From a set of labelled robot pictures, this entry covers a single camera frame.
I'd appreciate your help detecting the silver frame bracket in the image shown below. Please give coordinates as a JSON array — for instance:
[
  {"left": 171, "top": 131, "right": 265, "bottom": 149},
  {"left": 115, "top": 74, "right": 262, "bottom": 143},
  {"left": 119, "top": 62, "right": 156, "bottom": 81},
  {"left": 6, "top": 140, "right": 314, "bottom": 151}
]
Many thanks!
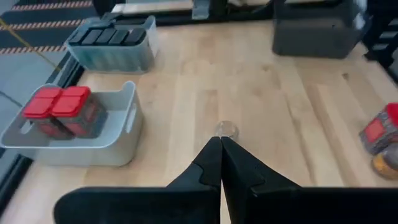
[{"left": 191, "top": 0, "right": 211, "bottom": 21}]

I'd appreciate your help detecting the black green spice tin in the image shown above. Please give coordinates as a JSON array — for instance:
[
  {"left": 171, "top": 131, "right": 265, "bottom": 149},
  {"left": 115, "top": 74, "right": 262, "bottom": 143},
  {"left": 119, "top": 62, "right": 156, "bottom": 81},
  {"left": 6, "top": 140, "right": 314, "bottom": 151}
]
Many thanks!
[
  {"left": 95, "top": 27, "right": 116, "bottom": 45},
  {"left": 67, "top": 28, "right": 88, "bottom": 46},
  {"left": 81, "top": 27, "right": 103, "bottom": 45},
  {"left": 123, "top": 27, "right": 147, "bottom": 44},
  {"left": 109, "top": 27, "right": 131, "bottom": 45}
]

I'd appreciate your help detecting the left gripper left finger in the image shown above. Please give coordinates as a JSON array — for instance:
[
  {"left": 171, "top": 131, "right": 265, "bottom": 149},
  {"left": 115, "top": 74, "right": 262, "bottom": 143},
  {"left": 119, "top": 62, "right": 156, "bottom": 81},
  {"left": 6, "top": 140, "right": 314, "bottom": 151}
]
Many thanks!
[{"left": 54, "top": 136, "right": 222, "bottom": 224}]

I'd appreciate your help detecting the black mat orange striped edge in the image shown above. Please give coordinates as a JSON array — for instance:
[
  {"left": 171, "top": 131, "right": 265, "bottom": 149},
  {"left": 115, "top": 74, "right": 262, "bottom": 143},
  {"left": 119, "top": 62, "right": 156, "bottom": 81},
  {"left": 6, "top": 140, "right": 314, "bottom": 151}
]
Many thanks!
[{"left": 0, "top": 0, "right": 94, "bottom": 55}]

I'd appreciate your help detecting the clear plastic bin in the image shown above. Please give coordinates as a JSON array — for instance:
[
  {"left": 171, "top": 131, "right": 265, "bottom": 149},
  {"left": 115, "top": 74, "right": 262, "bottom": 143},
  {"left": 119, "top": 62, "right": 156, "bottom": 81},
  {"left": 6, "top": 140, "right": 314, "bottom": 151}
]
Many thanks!
[{"left": 63, "top": 14, "right": 158, "bottom": 75}]

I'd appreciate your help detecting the light grey plastic bin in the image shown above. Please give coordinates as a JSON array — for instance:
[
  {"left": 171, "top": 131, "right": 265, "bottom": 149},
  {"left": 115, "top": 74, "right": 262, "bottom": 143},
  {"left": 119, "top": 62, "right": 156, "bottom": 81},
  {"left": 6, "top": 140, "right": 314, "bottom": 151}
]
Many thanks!
[{"left": 0, "top": 80, "right": 144, "bottom": 167}]

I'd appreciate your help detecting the yellow cable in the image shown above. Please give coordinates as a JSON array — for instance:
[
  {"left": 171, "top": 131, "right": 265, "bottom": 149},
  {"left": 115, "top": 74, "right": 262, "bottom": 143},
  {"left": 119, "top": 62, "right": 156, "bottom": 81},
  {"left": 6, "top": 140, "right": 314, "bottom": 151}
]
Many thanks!
[{"left": 0, "top": 17, "right": 63, "bottom": 72}]

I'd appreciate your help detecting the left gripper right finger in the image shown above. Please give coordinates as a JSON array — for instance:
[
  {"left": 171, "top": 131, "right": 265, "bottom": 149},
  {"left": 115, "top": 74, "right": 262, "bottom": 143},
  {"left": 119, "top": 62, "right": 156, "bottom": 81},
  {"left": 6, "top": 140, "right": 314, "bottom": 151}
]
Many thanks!
[{"left": 221, "top": 136, "right": 398, "bottom": 224}]

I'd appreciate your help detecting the red-lidded smoked paprika tin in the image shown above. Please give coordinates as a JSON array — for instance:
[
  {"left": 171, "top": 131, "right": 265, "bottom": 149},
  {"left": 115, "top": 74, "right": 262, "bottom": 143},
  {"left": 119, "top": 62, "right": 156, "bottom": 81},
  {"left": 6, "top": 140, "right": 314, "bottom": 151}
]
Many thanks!
[
  {"left": 359, "top": 102, "right": 398, "bottom": 156},
  {"left": 22, "top": 86, "right": 75, "bottom": 141},
  {"left": 51, "top": 85, "right": 109, "bottom": 139}
]

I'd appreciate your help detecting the dark grey plastic bin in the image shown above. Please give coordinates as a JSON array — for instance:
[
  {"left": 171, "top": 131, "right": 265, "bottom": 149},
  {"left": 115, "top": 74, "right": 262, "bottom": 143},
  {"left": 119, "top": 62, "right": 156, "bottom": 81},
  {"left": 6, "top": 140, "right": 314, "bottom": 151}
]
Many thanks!
[{"left": 272, "top": 0, "right": 373, "bottom": 60}]

